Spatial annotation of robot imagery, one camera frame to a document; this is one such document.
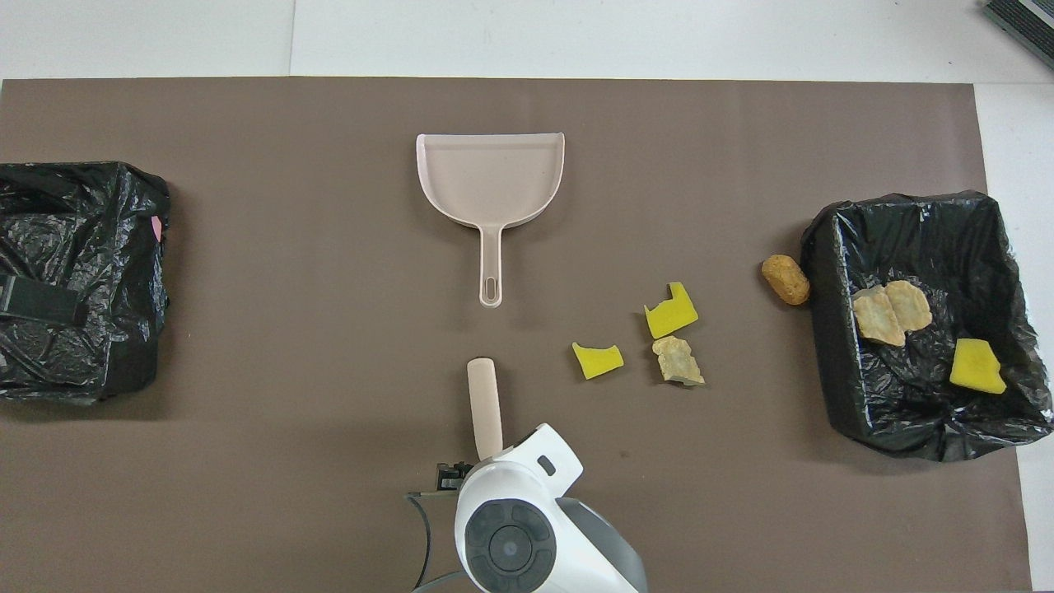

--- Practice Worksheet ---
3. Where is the curved-edge yellow sponge piece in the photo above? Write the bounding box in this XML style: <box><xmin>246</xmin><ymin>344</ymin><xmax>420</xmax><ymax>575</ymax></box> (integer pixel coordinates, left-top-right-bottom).
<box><xmin>571</xmin><ymin>342</ymin><xmax>625</xmax><ymax>381</ymax></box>

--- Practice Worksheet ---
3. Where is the notched yellow sponge piece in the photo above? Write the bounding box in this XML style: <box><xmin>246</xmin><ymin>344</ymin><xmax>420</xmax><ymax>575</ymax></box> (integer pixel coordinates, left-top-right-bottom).
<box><xmin>643</xmin><ymin>281</ymin><xmax>700</xmax><ymax>340</ymax></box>

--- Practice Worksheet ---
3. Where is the pink plastic dustpan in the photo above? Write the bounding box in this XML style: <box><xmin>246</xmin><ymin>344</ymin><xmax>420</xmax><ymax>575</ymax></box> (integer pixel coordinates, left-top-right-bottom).
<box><xmin>415</xmin><ymin>132</ymin><xmax>567</xmax><ymax>310</ymax></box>

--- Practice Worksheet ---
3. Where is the pale beige rock-like chunk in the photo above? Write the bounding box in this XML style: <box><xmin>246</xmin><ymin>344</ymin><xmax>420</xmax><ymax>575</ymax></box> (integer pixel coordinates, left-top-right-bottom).
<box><xmin>651</xmin><ymin>335</ymin><xmax>707</xmax><ymax>388</ymax></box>

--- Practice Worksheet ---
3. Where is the brown table mat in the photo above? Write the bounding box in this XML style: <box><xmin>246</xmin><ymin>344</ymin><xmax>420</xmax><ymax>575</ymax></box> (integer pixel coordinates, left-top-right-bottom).
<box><xmin>0</xmin><ymin>77</ymin><xmax>1034</xmax><ymax>593</ymax></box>

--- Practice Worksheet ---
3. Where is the orange striped croissant piece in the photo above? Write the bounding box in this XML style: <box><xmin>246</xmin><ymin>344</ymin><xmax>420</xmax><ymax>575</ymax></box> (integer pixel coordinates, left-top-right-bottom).
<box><xmin>884</xmin><ymin>280</ymin><xmax>934</xmax><ymax>334</ymax></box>

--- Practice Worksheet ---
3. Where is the bin wrapped in black bag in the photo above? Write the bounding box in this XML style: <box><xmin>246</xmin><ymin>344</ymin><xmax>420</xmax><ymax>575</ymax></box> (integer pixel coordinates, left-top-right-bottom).
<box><xmin>0</xmin><ymin>161</ymin><xmax>171</xmax><ymax>406</ymax></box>

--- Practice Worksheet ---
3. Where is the yellow sponge wedge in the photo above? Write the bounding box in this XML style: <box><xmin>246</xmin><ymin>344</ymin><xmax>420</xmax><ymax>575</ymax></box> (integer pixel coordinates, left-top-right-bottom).
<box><xmin>949</xmin><ymin>338</ymin><xmax>1007</xmax><ymax>395</ymax></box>

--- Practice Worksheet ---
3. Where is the open bin with black bag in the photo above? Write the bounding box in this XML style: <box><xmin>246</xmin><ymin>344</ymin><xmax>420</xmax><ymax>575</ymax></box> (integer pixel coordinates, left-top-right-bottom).
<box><xmin>800</xmin><ymin>191</ymin><xmax>1054</xmax><ymax>462</ymax></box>

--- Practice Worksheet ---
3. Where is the tan rock-like chunk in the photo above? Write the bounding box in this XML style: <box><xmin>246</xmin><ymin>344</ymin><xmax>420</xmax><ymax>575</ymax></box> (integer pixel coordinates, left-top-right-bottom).
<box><xmin>851</xmin><ymin>285</ymin><xmax>907</xmax><ymax>348</ymax></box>

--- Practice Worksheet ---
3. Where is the pink hand brush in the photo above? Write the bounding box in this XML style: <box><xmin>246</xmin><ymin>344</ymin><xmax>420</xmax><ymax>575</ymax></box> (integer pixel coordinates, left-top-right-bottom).
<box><xmin>466</xmin><ymin>357</ymin><xmax>505</xmax><ymax>462</ymax></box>

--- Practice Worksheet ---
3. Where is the brown oval bread piece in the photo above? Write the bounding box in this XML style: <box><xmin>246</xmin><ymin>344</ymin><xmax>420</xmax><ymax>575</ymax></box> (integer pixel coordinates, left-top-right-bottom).
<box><xmin>761</xmin><ymin>254</ymin><xmax>811</xmax><ymax>306</ymax></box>

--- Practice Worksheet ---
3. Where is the dark ribbed panel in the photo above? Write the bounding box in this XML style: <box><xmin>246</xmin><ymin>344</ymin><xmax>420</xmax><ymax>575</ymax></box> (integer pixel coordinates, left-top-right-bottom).
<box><xmin>984</xmin><ymin>0</ymin><xmax>1054</xmax><ymax>68</ymax></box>

